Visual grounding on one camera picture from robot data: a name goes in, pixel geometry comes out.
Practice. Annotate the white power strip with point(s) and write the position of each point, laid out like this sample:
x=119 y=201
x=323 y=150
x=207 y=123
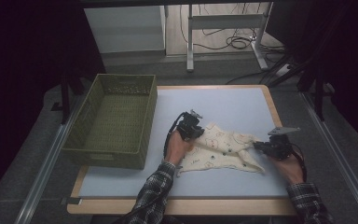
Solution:
x=282 y=70

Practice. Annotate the person's left hand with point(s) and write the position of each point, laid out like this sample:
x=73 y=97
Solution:
x=175 y=149

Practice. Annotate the grey metal desk frame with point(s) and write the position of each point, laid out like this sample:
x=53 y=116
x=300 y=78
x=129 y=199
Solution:
x=227 y=21

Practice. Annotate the green plastic basket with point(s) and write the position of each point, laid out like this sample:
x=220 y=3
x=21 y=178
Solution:
x=115 y=124

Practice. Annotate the person's right hand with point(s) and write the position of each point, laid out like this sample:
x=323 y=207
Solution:
x=290 y=169

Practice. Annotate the black metal stand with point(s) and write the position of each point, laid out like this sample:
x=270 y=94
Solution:
x=65 y=96
x=319 y=96

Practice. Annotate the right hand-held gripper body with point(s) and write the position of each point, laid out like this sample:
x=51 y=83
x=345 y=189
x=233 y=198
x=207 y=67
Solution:
x=279 y=146

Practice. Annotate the dark curtain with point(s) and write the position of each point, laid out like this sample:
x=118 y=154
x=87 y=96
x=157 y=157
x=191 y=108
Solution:
x=348 y=56
x=21 y=62

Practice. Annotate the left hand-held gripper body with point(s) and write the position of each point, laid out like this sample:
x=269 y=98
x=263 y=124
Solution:
x=189 y=127

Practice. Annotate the white cabinet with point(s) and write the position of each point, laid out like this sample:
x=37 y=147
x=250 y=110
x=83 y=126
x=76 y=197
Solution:
x=124 y=28

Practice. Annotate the metal floor rail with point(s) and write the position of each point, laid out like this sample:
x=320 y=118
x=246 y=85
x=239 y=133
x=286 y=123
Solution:
x=43 y=168
x=338 y=155

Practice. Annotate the cream printed baby garment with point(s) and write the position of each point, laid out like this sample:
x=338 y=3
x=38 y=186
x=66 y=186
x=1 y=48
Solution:
x=220 y=151

